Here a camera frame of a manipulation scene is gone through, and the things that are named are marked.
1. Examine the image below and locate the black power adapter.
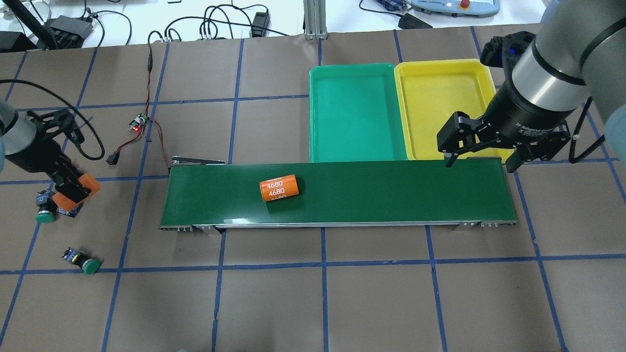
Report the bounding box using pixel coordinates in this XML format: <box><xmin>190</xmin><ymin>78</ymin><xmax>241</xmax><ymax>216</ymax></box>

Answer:
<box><xmin>250</xmin><ymin>11</ymin><xmax>270</xmax><ymax>38</ymax></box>

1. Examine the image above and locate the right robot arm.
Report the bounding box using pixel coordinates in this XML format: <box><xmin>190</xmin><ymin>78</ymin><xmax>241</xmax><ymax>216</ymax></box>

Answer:
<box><xmin>437</xmin><ymin>0</ymin><xmax>626</xmax><ymax>173</ymax></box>

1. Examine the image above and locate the green conveyor belt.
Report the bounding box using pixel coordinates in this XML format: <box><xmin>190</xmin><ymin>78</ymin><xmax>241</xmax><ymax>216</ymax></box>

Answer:
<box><xmin>159</xmin><ymin>158</ymin><xmax>518</xmax><ymax>230</ymax></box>

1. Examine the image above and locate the red black power cable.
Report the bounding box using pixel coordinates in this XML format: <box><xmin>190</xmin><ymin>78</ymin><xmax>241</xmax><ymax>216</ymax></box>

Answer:
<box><xmin>117</xmin><ymin>42</ymin><xmax>172</xmax><ymax>169</ymax></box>

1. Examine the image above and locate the green plastic tray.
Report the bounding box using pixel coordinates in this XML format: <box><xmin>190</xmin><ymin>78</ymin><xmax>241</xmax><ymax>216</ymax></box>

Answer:
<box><xmin>309</xmin><ymin>63</ymin><xmax>407</xmax><ymax>162</ymax></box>

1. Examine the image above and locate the teach pendant tablet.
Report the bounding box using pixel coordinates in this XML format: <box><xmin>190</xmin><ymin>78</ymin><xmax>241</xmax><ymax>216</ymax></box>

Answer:
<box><xmin>409</xmin><ymin>0</ymin><xmax>500</xmax><ymax>18</ymax></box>

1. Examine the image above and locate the yellow plastic tray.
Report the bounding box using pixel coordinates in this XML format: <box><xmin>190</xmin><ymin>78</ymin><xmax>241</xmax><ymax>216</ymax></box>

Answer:
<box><xmin>394</xmin><ymin>59</ymin><xmax>496</xmax><ymax>160</ymax></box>

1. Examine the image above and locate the aluminium frame post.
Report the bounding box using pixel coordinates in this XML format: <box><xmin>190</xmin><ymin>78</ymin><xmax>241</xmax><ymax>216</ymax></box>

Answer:
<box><xmin>303</xmin><ymin>0</ymin><xmax>328</xmax><ymax>41</ymax></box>

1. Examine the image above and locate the plain orange cylinder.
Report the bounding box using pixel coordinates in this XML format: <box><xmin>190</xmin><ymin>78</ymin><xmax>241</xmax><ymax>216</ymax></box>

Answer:
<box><xmin>53</xmin><ymin>174</ymin><xmax>101</xmax><ymax>212</ymax></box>

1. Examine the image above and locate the black rocker switch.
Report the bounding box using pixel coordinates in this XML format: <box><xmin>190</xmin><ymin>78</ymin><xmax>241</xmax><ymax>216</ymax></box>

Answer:
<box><xmin>106</xmin><ymin>151</ymin><xmax>120</xmax><ymax>166</ymax></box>

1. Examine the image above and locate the yellow push button switch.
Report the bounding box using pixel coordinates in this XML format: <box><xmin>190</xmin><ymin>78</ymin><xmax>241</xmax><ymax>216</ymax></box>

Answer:
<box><xmin>57</xmin><ymin>203</ymin><xmax>83</xmax><ymax>218</ymax></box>

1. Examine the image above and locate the green push button switch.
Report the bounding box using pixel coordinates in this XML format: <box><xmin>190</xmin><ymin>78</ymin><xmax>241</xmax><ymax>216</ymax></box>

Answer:
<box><xmin>35</xmin><ymin>190</ymin><xmax>58</xmax><ymax>223</ymax></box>
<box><xmin>61</xmin><ymin>247</ymin><xmax>102</xmax><ymax>275</ymax></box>

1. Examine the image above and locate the orange cylinder with 4680 print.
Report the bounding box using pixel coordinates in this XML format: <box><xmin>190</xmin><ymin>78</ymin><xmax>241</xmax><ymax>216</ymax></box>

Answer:
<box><xmin>259</xmin><ymin>174</ymin><xmax>300</xmax><ymax>202</ymax></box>

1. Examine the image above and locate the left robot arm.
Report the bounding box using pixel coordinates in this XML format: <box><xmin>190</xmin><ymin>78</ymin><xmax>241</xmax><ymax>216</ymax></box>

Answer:
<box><xmin>1</xmin><ymin>102</ymin><xmax>101</xmax><ymax>211</ymax></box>

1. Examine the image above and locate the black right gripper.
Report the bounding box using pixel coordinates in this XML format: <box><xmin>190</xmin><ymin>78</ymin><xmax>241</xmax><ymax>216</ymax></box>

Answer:
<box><xmin>437</xmin><ymin>31</ymin><xmax>573</xmax><ymax>174</ymax></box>

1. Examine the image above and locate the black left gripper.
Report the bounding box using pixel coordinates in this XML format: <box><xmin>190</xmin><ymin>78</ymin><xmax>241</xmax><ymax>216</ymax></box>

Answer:
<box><xmin>4</xmin><ymin>109</ymin><xmax>91</xmax><ymax>205</ymax></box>

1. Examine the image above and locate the motor controller circuit board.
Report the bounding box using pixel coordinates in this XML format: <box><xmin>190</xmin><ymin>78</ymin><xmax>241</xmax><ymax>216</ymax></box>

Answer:
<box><xmin>128</xmin><ymin>113</ymin><xmax>150</xmax><ymax>133</ymax></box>

